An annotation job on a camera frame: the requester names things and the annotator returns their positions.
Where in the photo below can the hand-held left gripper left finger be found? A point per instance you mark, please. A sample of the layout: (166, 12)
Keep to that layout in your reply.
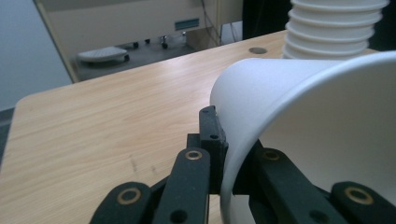
(213, 140)

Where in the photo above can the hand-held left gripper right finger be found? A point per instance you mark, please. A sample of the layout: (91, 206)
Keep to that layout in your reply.
(246, 168)

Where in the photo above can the white paper cup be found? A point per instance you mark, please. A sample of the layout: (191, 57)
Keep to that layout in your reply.
(299, 102)

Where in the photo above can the round grey table grommet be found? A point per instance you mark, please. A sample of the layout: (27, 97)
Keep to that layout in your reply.
(257, 50)

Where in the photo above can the black castor wheel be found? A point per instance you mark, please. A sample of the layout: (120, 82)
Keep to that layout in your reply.
(164, 43)

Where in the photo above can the dark curtain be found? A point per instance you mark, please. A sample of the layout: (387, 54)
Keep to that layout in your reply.
(264, 17)

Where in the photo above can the white round flat device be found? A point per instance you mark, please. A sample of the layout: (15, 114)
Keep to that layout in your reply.
(101, 54)

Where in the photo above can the beige cabinet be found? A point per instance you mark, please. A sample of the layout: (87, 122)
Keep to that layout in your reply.
(130, 25)

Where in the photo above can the stack of nested paper cups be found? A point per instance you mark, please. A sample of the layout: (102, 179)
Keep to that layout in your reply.
(333, 28)

